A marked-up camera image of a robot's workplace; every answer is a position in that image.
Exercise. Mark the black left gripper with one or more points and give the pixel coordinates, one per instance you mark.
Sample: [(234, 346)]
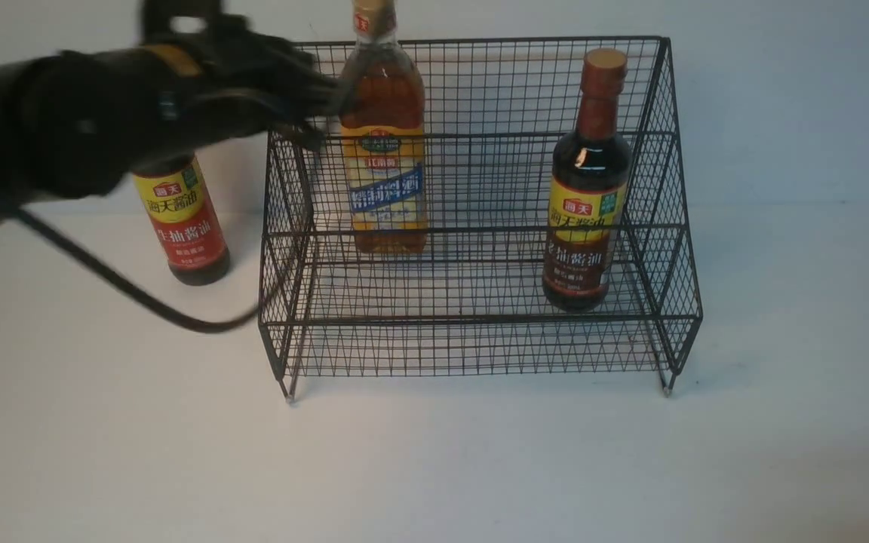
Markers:
[(272, 73)]

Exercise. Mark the dark soy sauce bottle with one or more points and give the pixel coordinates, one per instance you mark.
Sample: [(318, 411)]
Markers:
[(590, 171)]

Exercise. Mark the light soy sauce bottle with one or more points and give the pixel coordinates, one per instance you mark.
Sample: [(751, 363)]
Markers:
[(178, 204)]

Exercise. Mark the black wire mesh shelf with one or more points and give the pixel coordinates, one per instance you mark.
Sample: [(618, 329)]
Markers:
[(472, 301)]

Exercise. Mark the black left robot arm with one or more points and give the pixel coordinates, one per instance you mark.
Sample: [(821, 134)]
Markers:
[(73, 124)]

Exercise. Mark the amber cooking wine bottle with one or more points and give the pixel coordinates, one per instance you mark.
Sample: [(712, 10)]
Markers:
[(382, 137)]

